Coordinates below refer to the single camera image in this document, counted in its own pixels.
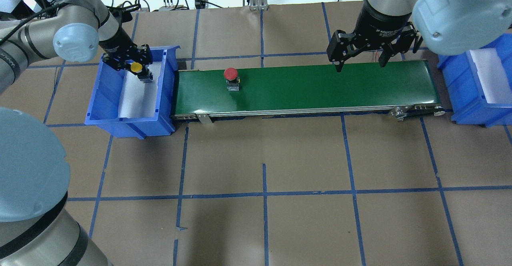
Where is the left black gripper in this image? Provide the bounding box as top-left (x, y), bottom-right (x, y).
top-left (99, 32), bottom-right (153, 71)

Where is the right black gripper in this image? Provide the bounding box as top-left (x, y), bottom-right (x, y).
top-left (326, 8), bottom-right (424, 73)

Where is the yellow push button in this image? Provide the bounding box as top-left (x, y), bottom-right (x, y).
top-left (129, 62), bottom-right (153, 84)

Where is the red push button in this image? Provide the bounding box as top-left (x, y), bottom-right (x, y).
top-left (223, 67), bottom-right (241, 91)

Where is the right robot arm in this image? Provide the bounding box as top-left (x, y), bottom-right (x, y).
top-left (326, 0), bottom-right (512, 72)

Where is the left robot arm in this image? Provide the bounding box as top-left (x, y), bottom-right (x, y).
top-left (1, 0), bottom-right (172, 266)

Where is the white foam pad left bin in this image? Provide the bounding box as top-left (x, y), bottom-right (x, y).
top-left (118, 61), bottom-right (162, 118)

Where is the white foam pad bin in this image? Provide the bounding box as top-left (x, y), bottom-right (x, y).
top-left (118, 61), bottom-right (162, 118)
top-left (469, 48), bottom-right (512, 104)

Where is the green conveyor belt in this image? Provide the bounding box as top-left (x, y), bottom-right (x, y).
top-left (170, 60), bottom-right (445, 120)

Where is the left blue bin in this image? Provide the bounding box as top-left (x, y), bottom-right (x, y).
top-left (84, 45), bottom-right (180, 140)

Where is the blue bin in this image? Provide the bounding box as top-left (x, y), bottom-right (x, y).
top-left (437, 33), bottom-right (512, 127)
top-left (84, 45), bottom-right (180, 140)

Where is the right blue bin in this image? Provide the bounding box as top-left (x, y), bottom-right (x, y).
top-left (437, 33), bottom-right (512, 127)

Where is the white foam pad right bin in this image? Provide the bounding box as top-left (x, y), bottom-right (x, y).
top-left (469, 48), bottom-right (512, 104)

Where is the brown paper table cover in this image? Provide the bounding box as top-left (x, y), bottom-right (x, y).
top-left (0, 1), bottom-right (512, 266)

